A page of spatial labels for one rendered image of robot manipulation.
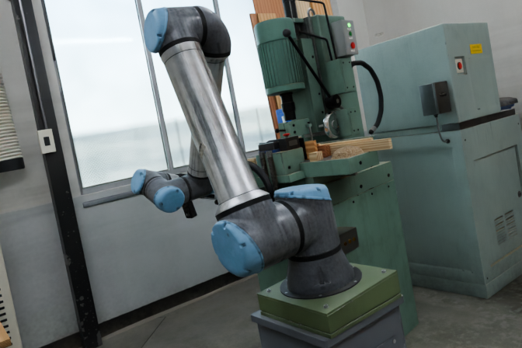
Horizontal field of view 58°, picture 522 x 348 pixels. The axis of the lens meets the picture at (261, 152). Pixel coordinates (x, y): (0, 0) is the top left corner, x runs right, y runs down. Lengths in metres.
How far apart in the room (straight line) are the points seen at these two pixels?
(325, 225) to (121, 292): 2.05
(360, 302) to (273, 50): 1.15
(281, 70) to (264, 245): 1.04
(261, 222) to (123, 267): 2.03
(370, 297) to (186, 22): 0.86
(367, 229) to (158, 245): 1.54
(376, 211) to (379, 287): 0.90
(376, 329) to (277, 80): 1.11
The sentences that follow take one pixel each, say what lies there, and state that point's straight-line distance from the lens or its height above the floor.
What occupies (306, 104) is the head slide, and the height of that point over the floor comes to 1.13.
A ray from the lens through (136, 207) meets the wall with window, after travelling 3.09.
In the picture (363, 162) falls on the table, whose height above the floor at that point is 0.87.
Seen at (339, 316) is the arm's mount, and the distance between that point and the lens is 1.20.
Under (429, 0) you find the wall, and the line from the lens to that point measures 4.32.
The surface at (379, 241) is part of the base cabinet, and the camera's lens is 2.19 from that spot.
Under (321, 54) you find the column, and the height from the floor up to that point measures 1.34.
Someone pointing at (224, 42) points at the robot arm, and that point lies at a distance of 1.39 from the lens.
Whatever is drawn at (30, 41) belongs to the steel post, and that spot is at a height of 1.76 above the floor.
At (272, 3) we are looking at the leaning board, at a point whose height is 2.00.
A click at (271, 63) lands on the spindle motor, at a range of 2.02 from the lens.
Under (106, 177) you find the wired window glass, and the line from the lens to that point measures 3.10.
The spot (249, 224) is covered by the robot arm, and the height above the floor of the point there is 0.85.
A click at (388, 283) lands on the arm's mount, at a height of 0.60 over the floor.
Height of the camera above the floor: 1.07
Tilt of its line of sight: 3 degrees down
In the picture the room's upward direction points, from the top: 10 degrees counter-clockwise
